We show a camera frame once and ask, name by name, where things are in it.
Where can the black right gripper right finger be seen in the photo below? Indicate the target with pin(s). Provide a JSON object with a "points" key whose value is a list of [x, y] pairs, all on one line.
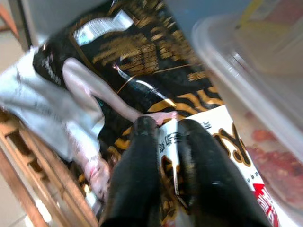
{"points": [[213, 189]]}

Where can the wooden slatted rack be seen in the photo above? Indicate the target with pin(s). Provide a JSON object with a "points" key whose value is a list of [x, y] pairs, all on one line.
{"points": [[35, 165]]}

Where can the clear plastic food container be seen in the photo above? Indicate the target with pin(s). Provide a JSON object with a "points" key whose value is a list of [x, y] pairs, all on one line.
{"points": [[260, 94]]}

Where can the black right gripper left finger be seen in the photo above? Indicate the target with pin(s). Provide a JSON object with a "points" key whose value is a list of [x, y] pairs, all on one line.
{"points": [[137, 184]]}

